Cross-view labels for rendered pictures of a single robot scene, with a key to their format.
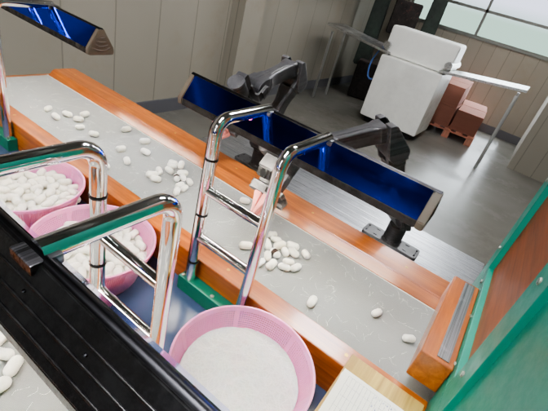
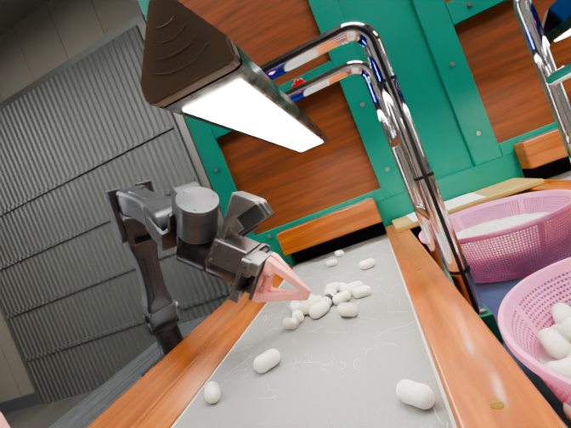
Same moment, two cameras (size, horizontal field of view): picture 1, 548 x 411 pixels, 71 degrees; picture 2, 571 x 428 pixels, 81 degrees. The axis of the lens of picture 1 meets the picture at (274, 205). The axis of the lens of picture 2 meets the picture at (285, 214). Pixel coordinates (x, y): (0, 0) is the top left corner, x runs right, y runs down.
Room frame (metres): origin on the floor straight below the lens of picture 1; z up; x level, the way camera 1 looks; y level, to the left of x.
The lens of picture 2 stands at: (0.93, 0.53, 0.93)
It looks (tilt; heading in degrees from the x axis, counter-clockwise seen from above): 1 degrees down; 258
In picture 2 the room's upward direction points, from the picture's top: 22 degrees counter-clockwise
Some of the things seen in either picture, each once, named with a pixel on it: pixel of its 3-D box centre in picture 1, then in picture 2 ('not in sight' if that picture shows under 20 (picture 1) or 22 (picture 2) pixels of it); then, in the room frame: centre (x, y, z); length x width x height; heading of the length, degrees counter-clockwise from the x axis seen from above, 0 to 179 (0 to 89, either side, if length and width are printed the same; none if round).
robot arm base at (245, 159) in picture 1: (259, 158); not in sight; (1.42, 0.11, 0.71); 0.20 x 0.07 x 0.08; 63
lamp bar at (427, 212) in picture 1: (294, 139); (277, 112); (0.77, 0.00, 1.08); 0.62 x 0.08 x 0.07; 63
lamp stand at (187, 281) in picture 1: (252, 218); (364, 196); (0.70, 0.04, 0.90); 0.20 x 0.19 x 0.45; 63
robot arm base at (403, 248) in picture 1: (394, 232); (170, 340); (1.15, -0.42, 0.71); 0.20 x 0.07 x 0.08; 63
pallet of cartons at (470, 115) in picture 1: (459, 108); not in sight; (5.76, -2.15, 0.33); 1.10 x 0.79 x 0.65; 153
